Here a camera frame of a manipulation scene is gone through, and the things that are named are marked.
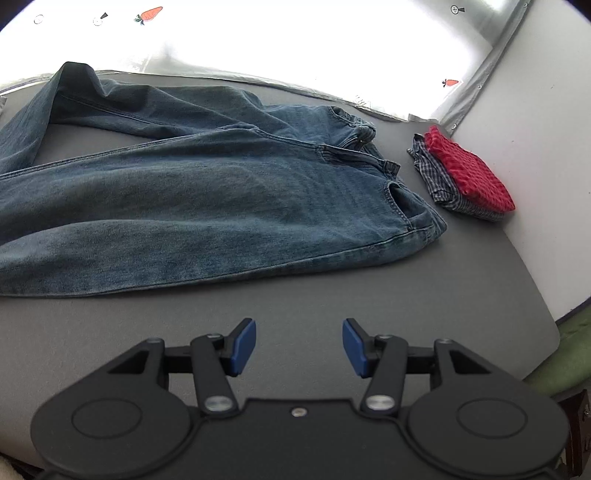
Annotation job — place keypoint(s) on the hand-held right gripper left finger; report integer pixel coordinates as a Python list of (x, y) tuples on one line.
[(243, 347)]

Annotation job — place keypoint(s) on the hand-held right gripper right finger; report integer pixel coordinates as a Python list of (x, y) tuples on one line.
[(354, 347)]

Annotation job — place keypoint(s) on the blue denim jeans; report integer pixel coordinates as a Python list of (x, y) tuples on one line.
[(194, 194)]

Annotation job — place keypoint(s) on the folded plaid shirt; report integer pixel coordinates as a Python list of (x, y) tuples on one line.
[(438, 182)]

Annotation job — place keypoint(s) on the red knitted cloth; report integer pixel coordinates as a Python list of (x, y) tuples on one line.
[(466, 173)]

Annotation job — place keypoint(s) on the green cushion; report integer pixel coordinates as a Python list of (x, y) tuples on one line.
[(572, 350)]

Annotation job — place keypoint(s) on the white printed curtain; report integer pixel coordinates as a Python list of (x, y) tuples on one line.
[(277, 37)]

